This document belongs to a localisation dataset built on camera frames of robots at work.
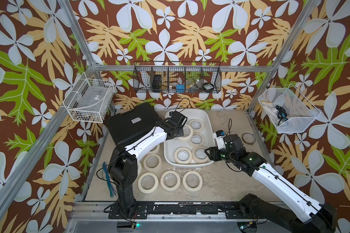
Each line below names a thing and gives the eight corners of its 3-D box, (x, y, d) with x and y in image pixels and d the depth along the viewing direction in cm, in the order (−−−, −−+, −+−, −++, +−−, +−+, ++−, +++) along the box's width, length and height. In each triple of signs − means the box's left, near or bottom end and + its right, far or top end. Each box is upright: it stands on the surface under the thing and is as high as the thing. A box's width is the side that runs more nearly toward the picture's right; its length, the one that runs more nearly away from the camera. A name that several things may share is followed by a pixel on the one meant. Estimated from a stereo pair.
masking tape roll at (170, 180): (160, 191, 82) (159, 189, 80) (161, 171, 89) (160, 170, 87) (180, 191, 82) (180, 189, 80) (180, 171, 89) (180, 170, 87)
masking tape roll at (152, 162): (142, 172, 88) (142, 170, 86) (145, 155, 95) (144, 154, 93) (161, 172, 88) (160, 170, 86) (162, 155, 95) (161, 154, 93)
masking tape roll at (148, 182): (137, 193, 81) (136, 192, 79) (140, 173, 88) (139, 172, 86) (157, 193, 81) (157, 192, 79) (158, 173, 88) (158, 172, 86)
